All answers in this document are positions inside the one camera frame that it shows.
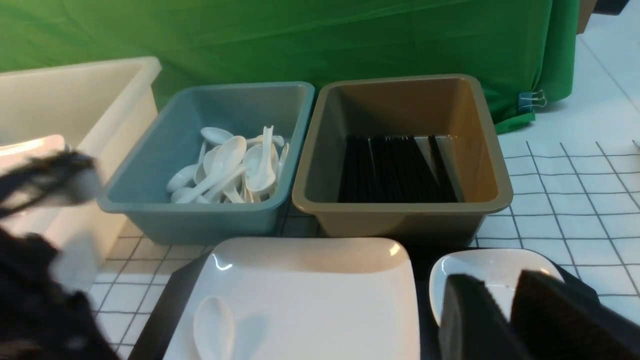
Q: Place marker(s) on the black plastic tray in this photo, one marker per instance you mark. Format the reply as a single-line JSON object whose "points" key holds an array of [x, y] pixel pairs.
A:
{"points": [[160, 327]]}

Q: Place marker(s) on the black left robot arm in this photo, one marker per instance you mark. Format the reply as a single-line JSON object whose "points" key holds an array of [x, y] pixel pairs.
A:
{"points": [[39, 319]]}

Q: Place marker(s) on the white square rice plate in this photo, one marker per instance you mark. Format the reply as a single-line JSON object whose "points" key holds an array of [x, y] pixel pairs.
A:
{"points": [[309, 299]]}

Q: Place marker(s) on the small white bowl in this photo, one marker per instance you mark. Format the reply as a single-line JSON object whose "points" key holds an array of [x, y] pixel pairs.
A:
{"points": [[498, 268]]}

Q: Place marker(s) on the white ceramic soup spoon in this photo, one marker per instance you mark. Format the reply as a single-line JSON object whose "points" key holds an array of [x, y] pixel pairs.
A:
{"points": [[214, 330]]}

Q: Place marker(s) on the teal plastic bin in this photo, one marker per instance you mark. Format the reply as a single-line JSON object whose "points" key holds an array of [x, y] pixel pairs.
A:
{"points": [[137, 189]]}

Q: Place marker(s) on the pile of white spoons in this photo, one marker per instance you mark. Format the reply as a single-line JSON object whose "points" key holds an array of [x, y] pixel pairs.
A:
{"points": [[231, 169]]}

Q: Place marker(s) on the green cloth backdrop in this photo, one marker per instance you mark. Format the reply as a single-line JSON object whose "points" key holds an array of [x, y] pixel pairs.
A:
{"points": [[513, 47]]}

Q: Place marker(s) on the olive brown plastic bin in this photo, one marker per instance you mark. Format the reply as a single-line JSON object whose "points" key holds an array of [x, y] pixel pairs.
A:
{"points": [[451, 106]]}

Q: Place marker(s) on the large white plastic bin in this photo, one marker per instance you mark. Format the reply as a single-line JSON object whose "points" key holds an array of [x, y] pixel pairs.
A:
{"points": [[100, 109]]}

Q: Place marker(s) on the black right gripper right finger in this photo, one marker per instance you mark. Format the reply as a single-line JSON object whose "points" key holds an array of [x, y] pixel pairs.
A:
{"points": [[556, 322]]}

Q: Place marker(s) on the pile of black chopsticks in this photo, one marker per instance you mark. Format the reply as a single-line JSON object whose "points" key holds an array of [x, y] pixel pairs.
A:
{"points": [[397, 169]]}

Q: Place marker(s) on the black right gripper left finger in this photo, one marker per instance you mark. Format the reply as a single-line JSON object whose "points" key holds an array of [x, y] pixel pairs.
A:
{"points": [[473, 327]]}

